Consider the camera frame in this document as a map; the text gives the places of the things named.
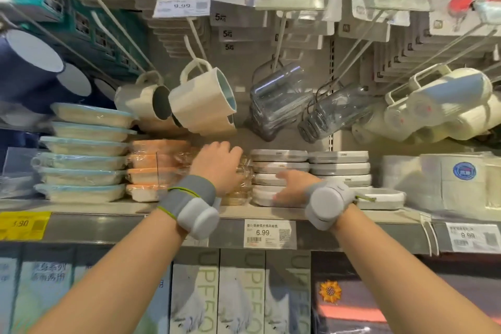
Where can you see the person's right hand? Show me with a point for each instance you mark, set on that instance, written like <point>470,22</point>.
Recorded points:
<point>299,191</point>

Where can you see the person's left hand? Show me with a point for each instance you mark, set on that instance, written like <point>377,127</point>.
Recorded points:
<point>217,167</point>

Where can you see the person's right fingers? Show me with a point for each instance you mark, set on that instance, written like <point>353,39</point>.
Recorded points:
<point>285,178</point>

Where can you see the person's left fingers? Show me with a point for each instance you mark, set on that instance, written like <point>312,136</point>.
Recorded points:
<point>225,148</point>

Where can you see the person's right forearm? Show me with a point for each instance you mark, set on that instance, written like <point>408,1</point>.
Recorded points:
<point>395,279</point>

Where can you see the person's left forearm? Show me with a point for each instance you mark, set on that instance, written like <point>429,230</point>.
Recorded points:
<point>117,283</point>

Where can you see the clear wrapped packets pile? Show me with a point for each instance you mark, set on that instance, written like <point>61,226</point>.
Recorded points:
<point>244,185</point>

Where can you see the grey right wrist tracker band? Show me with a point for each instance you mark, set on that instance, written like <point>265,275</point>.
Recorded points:
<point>327,204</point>

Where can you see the grey wrist tracker band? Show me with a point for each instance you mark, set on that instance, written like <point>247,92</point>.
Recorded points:
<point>327,204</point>
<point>191,202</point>

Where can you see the large beige mug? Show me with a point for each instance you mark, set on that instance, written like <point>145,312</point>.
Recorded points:
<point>199,102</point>

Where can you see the stacks of grey-lid round dishes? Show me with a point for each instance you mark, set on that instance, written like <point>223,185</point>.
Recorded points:
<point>338,157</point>

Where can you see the white shelf price tag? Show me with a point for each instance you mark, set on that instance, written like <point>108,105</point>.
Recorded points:
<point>269,234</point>
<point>473,236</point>

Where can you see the grey left wrist tracker band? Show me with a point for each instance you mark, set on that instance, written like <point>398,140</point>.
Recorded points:
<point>191,202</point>

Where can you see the beige mug with dark inside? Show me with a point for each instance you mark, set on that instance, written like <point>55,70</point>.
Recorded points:
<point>141,101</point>

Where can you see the white sleeve packet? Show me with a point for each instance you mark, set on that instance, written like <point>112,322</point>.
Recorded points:
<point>240,292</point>
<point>287,294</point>
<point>193,294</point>

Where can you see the grey metal shelf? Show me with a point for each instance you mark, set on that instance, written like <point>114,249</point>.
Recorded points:
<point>117,226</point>

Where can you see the dark packet with sunflower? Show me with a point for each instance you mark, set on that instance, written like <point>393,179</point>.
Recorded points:
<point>340,298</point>

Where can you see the stack of blue-rimmed dishes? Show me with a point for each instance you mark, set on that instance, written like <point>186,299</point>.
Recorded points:
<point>86,153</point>

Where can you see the white price tag on hook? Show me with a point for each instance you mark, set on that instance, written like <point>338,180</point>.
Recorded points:
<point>181,7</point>

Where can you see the white tissue roll pack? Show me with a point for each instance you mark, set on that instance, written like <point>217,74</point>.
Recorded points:
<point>446,183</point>

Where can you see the small navy cup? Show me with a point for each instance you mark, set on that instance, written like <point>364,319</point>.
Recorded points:
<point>72,81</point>

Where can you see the row of white hanging mugs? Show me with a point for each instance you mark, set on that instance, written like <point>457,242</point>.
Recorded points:
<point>442,104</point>

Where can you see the clear plastic container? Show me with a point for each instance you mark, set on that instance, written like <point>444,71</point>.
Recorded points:
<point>19,173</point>

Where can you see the yellow shelf price tag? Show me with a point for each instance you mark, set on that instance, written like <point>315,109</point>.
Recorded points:
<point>23,225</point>

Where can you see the large navy cup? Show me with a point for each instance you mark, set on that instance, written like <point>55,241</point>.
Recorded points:
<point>23,67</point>

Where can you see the row of light blue boxes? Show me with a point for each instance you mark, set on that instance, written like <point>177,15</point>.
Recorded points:
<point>43,283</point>

